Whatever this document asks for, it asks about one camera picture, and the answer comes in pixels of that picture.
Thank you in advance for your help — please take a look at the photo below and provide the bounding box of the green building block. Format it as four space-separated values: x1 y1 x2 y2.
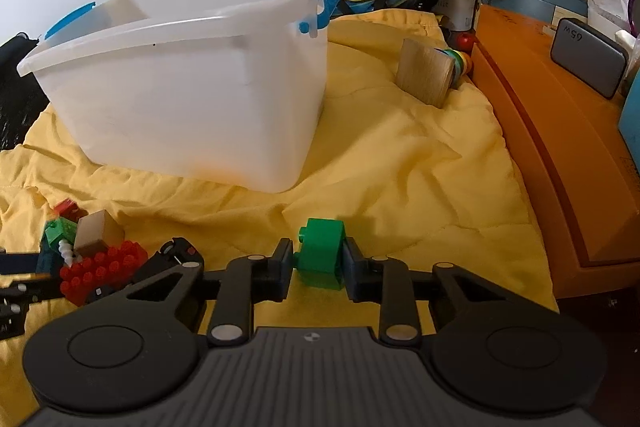
294 218 346 291

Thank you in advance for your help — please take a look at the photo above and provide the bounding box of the wooden cube block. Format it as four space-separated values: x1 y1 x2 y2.
74 210 125 257

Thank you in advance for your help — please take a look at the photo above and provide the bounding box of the long red building block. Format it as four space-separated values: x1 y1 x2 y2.
58 241 149 307

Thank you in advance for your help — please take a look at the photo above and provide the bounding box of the green toy piece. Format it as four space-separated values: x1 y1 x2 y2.
44 217 77 253

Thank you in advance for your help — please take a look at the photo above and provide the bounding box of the small red block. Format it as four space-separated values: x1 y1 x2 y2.
53 198 88 223

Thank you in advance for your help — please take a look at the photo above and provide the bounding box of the black toy car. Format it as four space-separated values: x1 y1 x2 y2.
86 237 204 303

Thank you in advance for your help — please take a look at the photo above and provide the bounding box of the yellow cloth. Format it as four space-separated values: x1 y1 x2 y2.
0 8 561 427

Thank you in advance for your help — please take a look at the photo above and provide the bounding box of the translucent white plastic bin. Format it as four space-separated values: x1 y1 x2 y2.
17 0 338 193

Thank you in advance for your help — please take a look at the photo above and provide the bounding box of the orange box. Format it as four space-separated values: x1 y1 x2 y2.
472 5 639 298

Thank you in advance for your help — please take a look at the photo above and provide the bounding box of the grey power bank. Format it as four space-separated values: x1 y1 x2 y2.
550 17 628 100

